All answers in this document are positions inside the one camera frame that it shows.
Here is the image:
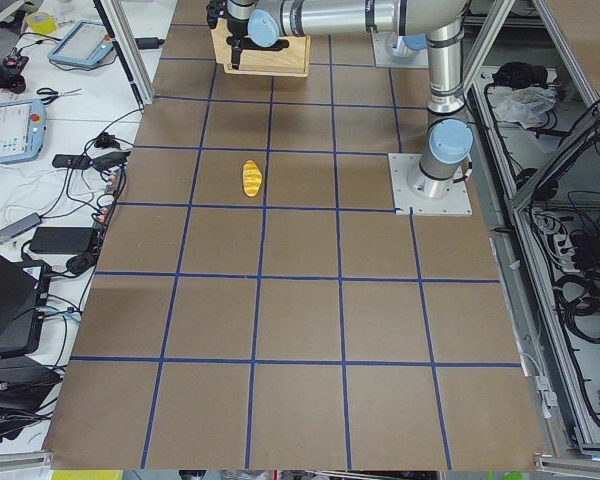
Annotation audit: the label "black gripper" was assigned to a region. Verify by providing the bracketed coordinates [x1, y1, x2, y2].
[206, 0, 242, 70]

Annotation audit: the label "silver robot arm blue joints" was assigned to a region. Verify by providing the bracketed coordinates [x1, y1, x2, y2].
[207, 0, 473, 200]

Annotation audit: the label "light wooden drawer cabinet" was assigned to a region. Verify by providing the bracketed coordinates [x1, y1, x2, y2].
[211, 22, 311, 78]

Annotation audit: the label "yellow croissant toy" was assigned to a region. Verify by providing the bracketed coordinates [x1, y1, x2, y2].
[242, 160, 263, 198]

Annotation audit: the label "upper blue teach pendant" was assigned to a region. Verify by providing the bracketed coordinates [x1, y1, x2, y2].
[47, 20, 114, 70]

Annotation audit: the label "blue teach pendant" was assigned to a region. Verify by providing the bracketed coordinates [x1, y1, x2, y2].
[47, 20, 114, 70]
[0, 99, 46, 164]

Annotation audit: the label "black scissors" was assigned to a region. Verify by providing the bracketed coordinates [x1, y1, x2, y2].
[36, 87, 82, 105]

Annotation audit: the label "yellow tape roll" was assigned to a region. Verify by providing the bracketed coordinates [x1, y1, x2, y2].
[25, 12, 57, 35]

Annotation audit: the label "small black red device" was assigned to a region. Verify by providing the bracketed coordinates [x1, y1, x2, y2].
[0, 48, 29, 94]

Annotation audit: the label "lower blue teach pendant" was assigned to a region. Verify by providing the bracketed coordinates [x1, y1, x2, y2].
[0, 99, 46, 164]

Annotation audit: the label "brown paper mat blue grid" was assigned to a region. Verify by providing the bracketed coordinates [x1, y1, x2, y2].
[45, 1, 545, 471]

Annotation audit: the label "grey usb hub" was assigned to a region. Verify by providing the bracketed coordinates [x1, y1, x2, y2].
[0, 213, 42, 245]

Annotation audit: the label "black power adapter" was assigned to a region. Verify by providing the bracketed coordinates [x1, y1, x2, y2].
[29, 227, 95, 254]

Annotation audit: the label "white crumpled cloth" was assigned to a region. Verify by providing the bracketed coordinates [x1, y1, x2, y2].
[495, 87, 557, 129]

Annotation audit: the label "black laptop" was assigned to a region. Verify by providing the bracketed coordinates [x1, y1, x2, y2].
[0, 255, 50, 358]

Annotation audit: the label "aluminium frame post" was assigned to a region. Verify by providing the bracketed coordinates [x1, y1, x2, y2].
[93, 0, 154, 111]

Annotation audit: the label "coiled black cables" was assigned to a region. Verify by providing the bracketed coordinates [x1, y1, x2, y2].
[554, 272, 600, 344]

